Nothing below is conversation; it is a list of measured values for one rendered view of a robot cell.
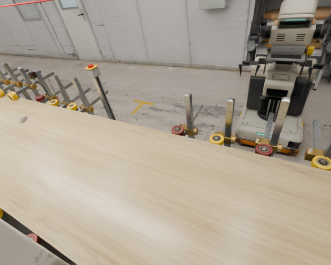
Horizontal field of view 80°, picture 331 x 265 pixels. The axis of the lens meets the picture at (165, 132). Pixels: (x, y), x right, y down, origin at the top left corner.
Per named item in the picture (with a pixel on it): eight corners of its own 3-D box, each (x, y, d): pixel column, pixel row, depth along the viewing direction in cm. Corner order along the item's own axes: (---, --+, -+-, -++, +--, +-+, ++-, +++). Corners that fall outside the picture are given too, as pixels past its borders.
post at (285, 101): (264, 161, 125) (282, 95, 94) (270, 162, 124) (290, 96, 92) (264, 165, 123) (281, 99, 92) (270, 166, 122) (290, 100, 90)
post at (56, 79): (78, 117, 204) (54, 73, 173) (80, 118, 203) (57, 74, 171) (75, 119, 202) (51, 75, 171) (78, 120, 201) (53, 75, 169)
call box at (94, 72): (94, 74, 151) (90, 64, 146) (101, 74, 148) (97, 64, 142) (88, 78, 146) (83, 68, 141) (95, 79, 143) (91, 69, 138)
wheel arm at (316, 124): (311, 123, 125) (314, 118, 122) (318, 124, 123) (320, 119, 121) (311, 176, 98) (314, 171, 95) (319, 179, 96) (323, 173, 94)
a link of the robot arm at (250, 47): (262, 36, 135) (248, 36, 139) (261, 31, 126) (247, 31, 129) (258, 54, 139) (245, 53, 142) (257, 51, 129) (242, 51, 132)
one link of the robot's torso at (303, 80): (267, 92, 201) (272, 69, 185) (300, 95, 188) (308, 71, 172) (263, 106, 184) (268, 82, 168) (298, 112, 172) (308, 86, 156)
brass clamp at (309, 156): (304, 152, 110) (307, 146, 106) (334, 159, 104) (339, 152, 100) (303, 160, 106) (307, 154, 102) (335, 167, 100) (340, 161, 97)
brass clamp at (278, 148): (255, 142, 121) (257, 136, 117) (280, 147, 115) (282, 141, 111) (254, 149, 117) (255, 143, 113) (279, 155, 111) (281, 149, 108)
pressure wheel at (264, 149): (270, 167, 106) (275, 153, 99) (254, 167, 108) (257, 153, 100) (266, 156, 112) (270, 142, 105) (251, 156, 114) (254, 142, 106)
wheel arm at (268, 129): (268, 116, 136) (269, 111, 133) (273, 117, 134) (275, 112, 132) (257, 163, 109) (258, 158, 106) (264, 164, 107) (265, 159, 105)
